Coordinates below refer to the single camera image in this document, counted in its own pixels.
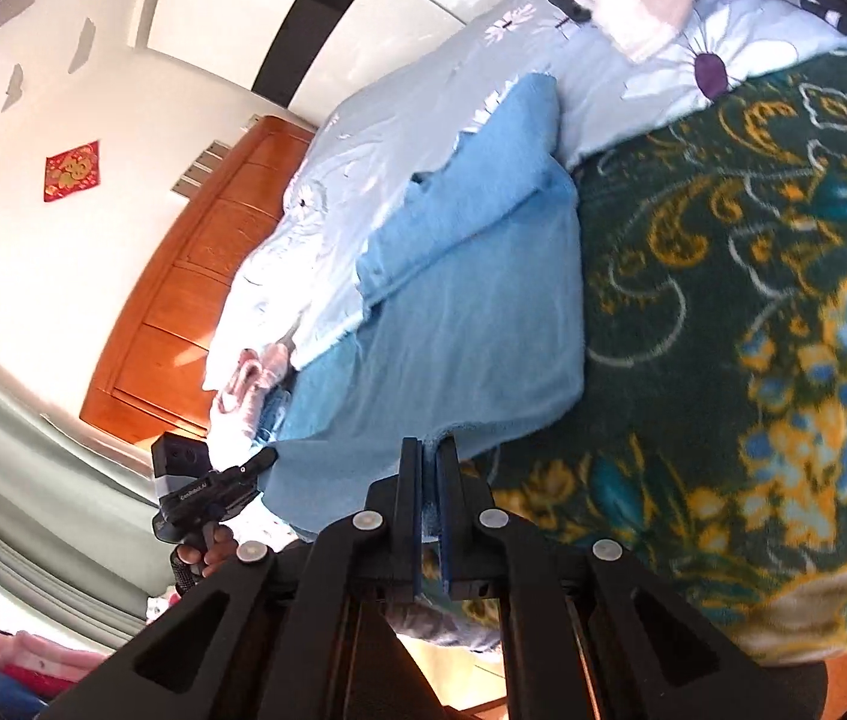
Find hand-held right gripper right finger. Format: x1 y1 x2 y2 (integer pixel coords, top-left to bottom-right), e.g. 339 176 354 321
437 436 824 720

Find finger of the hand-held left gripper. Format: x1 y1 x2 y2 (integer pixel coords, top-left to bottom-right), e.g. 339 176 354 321
223 448 281 487

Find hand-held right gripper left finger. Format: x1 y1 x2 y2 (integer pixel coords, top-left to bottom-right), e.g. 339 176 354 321
44 437 443 720

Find blue sweatshirt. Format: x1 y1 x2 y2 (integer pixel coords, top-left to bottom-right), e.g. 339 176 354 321
262 73 587 541

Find person's left hand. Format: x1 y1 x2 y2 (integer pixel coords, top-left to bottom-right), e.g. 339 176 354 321
178 523 239 580

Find pink white cloth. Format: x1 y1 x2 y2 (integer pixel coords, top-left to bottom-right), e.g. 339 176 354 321
214 341 297 437

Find grey curtain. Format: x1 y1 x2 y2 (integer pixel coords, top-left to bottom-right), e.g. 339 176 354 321
0 326 164 661

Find wooden headboard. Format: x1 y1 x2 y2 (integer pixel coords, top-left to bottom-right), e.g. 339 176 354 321
79 114 320 458

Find pink clothing pile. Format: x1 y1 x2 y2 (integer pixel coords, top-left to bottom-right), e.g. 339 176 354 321
0 628 119 702

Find dark green floral blanket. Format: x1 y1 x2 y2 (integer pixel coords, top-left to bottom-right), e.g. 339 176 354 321
461 34 847 667

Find light blue floral duvet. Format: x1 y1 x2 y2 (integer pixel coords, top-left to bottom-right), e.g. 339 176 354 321
202 0 847 395

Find white black glossy wardrobe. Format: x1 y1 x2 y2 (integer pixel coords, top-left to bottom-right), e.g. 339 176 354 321
127 0 608 130

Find beige fuzzy sweater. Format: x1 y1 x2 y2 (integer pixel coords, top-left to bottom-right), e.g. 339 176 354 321
566 0 707 65

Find white wall switch plates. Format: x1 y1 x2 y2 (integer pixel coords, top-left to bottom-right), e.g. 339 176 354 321
172 136 227 197

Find red wall decoration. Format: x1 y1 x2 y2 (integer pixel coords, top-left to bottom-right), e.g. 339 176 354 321
43 139 103 204

